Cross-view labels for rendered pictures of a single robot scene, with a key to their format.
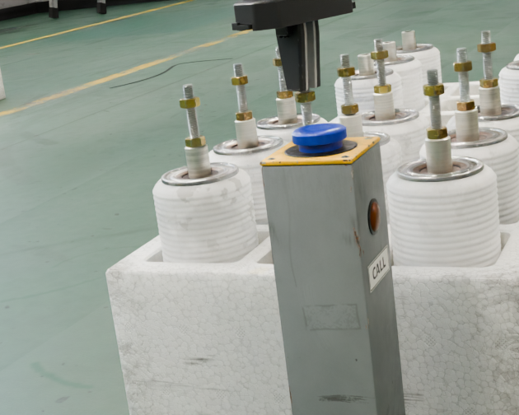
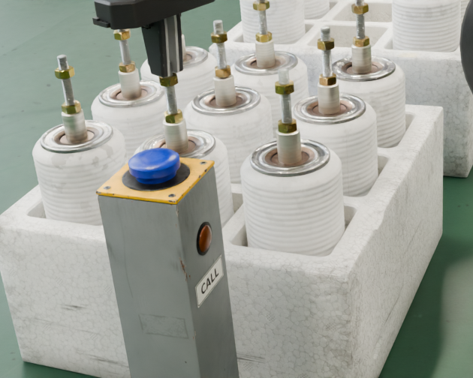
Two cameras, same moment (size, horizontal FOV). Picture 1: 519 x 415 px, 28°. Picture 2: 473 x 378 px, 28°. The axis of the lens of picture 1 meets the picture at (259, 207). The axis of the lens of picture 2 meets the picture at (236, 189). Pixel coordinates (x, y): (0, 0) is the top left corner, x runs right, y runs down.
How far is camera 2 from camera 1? 22 cm
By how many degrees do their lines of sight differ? 12
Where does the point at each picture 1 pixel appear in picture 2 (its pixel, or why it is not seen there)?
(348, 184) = (173, 221)
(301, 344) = (139, 343)
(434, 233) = (278, 222)
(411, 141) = not seen: hidden behind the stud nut
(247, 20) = (106, 18)
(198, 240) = (72, 202)
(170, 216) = (46, 179)
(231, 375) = (102, 322)
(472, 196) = (314, 192)
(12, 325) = not seen: outside the picture
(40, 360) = not seen: outside the picture
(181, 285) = (55, 244)
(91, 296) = (10, 186)
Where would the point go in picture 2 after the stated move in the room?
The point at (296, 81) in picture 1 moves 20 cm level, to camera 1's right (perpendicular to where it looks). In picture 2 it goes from (158, 68) to (372, 47)
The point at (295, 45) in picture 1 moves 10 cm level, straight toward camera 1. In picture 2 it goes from (156, 36) to (143, 75)
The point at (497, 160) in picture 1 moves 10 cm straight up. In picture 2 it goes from (351, 137) to (347, 42)
